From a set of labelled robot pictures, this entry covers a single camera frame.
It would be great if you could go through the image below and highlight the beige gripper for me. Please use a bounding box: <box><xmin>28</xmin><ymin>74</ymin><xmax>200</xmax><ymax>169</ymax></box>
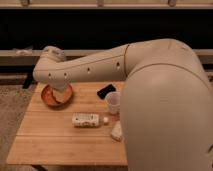
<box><xmin>52</xmin><ymin>84</ymin><xmax>72</xmax><ymax>103</ymax></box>

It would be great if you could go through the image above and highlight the white ceramic cup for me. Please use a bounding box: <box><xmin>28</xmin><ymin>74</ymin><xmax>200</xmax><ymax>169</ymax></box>
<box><xmin>105</xmin><ymin>92</ymin><xmax>120</xmax><ymax>115</ymax></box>

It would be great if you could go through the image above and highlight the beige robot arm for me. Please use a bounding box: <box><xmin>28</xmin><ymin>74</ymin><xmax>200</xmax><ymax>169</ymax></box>
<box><xmin>33</xmin><ymin>39</ymin><xmax>213</xmax><ymax>171</ymax></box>

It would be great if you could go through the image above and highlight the orange ceramic bowl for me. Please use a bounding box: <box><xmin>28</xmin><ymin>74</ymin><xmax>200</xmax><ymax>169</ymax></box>
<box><xmin>41</xmin><ymin>85</ymin><xmax>73</xmax><ymax>107</ymax></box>

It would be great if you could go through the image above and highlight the white plastic bottle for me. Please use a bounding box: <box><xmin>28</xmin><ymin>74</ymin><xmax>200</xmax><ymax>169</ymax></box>
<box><xmin>72</xmin><ymin>113</ymin><xmax>109</xmax><ymax>128</ymax></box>

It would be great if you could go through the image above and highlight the black rectangular object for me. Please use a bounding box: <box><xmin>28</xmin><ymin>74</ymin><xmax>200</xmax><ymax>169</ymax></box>
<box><xmin>97</xmin><ymin>84</ymin><xmax>116</xmax><ymax>99</ymax></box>

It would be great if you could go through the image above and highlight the wooden table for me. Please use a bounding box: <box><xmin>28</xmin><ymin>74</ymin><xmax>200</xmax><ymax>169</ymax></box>
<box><xmin>7</xmin><ymin>82</ymin><xmax>127</xmax><ymax>166</ymax></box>

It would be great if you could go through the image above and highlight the white crumpled packet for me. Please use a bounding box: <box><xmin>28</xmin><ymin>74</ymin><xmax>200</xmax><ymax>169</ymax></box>
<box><xmin>111</xmin><ymin>121</ymin><xmax>122</xmax><ymax>141</ymax></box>

